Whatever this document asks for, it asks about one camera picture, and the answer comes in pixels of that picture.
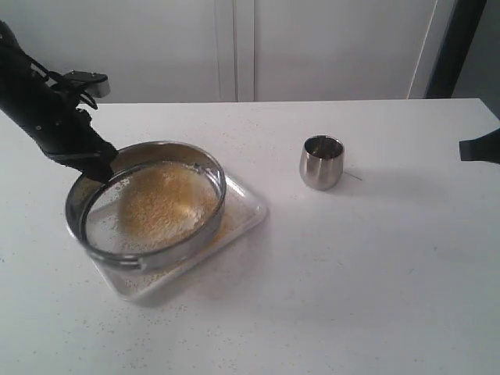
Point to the round steel mesh sieve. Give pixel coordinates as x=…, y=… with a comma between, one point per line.
x=78, y=203

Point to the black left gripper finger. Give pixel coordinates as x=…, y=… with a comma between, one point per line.
x=78, y=161
x=96, y=164

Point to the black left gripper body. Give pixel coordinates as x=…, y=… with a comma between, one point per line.
x=65, y=128

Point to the white rectangular tray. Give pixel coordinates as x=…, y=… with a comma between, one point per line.
x=242, y=211

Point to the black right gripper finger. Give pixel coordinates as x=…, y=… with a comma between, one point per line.
x=484, y=149

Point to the stainless steel cup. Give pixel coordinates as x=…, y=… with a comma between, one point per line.
x=322, y=162

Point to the grain mixture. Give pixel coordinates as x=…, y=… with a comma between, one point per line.
x=145, y=209

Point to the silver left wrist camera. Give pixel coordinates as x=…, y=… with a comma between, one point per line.
x=94, y=84

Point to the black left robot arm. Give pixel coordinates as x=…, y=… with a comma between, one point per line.
x=18, y=101

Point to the white cabinet doors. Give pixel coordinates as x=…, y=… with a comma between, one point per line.
x=229, y=51

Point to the dark vertical post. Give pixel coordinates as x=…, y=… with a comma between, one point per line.
x=452, y=54

